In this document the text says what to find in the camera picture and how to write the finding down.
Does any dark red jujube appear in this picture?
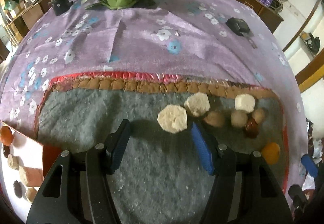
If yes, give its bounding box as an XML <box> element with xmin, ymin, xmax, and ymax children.
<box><xmin>244</xmin><ymin>118</ymin><xmax>259</xmax><ymax>139</ymax></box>

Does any black cylindrical mount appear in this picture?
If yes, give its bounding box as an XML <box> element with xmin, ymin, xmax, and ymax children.
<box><xmin>48</xmin><ymin>0</ymin><xmax>73</xmax><ymax>16</ymax></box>

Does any red white tray box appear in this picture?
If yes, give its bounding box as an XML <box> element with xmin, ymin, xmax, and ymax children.
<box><xmin>1</xmin><ymin>121</ymin><xmax>61</xmax><ymax>222</ymax></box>

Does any purple floral tablecloth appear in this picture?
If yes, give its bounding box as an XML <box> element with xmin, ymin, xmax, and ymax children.
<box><xmin>1</xmin><ymin>0</ymin><xmax>307</xmax><ymax>184</ymax></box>

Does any grey felt mat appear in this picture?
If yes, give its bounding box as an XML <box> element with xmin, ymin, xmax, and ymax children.
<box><xmin>27</xmin><ymin>72</ymin><xmax>292</xmax><ymax>223</ymax></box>

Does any brown longan fruit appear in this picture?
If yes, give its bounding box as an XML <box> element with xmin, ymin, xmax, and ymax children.
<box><xmin>252</xmin><ymin>108</ymin><xmax>266</xmax><ymax>125</ymax></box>
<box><xmin>203</xmin><ymin>111</ymin><xmax>225</xmax><ymax>127</ymax></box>

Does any orange tangerine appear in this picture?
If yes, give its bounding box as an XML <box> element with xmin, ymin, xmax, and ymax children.
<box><xmin>1</xmin><ymin>126</ymin><xmax>14</xmax><ymax>146</ymax></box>
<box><xmin>261</xmin><ymin>142</ymin><xmax>281</xmax><ymax>165</ymax></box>

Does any black rectangular device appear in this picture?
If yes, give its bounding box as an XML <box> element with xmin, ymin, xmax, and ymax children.
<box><xmin>226</xmin><ymin>18</ymin><xmax>258</xmax><ymax>49</ymax></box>

